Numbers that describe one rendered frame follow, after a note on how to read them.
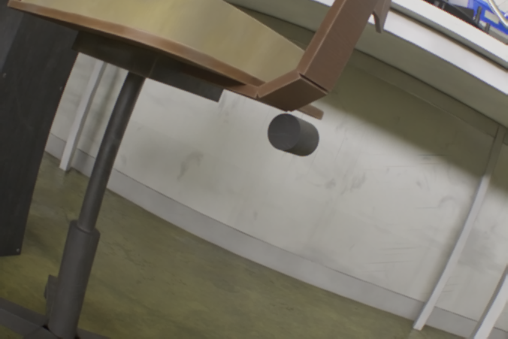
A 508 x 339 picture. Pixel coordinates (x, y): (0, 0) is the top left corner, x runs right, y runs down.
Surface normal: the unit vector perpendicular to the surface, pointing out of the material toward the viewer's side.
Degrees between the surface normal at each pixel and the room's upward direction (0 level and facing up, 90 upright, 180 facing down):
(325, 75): 99
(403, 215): 90
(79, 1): 90
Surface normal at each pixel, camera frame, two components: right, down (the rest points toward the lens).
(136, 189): -0.24, -0.01
